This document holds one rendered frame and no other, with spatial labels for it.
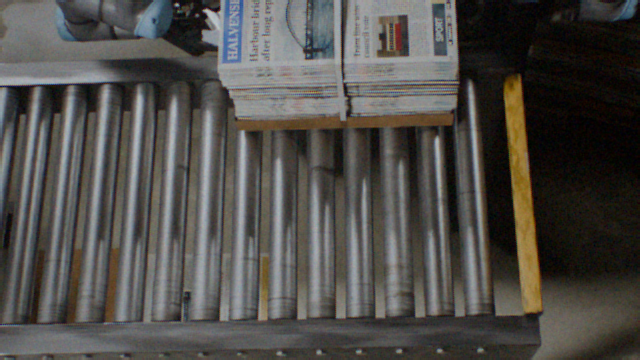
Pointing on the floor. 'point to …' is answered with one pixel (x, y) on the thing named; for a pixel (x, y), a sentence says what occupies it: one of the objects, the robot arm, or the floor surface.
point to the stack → (586, 78)
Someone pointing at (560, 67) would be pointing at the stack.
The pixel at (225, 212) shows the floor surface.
